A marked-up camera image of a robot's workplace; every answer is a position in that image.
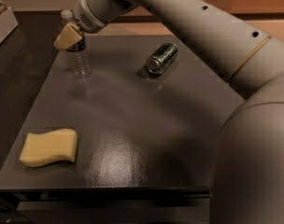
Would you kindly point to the green soda can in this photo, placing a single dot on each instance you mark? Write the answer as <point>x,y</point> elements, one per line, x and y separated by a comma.
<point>158,62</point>

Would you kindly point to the white box at left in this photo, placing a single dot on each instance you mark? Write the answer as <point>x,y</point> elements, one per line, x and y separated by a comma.
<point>8,23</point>

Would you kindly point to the yellow sponge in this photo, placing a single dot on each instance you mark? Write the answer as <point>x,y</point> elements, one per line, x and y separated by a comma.
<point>40,149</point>

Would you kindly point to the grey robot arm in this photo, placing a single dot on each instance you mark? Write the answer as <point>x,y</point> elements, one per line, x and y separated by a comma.
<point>247,183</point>

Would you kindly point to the clear plastic water bottle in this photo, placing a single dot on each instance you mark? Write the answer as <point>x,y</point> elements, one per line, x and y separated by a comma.
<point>77,54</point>

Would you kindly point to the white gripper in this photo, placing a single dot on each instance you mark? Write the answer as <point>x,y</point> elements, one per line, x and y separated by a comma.
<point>87,17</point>

